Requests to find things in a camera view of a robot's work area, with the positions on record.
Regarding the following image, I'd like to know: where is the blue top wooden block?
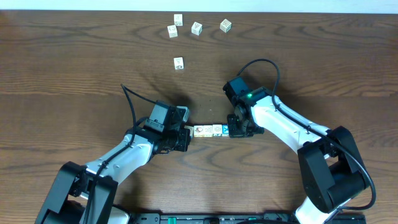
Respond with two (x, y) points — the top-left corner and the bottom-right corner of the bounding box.
(222, 124), (229, 137)

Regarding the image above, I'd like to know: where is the wooden block far right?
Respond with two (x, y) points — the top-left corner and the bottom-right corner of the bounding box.
(220, 19), (232, 33)

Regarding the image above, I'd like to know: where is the wooden block top back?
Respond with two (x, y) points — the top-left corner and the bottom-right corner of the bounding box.
(174, 14), (183, 26)

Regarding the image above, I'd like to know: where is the wooden block teal side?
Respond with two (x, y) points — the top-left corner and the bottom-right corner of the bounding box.
(212, 124), (223, 137)

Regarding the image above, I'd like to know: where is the plain cream wooden block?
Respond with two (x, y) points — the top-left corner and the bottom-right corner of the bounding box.
(203, 125), (213, 138)

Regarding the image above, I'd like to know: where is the wooden block red picture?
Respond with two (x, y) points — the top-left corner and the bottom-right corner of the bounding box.
(193, 125), (204, 138)

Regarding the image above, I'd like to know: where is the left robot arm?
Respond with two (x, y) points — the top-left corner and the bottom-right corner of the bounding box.
(36, 102), (192, 223)

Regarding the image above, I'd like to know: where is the wooden block blue side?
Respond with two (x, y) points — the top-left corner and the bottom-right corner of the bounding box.
(184, 126), (194, 138)

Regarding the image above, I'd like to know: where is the wooden block number three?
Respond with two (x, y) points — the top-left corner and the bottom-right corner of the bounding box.
(191, 22), (203, 35)

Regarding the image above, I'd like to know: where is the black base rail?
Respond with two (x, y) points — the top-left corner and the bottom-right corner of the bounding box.
(133, 212), (368, 224)

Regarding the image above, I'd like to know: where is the wooden block red side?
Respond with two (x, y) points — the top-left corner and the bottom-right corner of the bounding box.
(167, 25), (178, 38)

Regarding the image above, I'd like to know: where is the wooden block yellow side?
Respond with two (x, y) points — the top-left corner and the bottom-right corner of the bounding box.
(174, 57), (184, 70)

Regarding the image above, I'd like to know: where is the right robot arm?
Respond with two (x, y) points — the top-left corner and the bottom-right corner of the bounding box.
(223, 84), (375, 223)

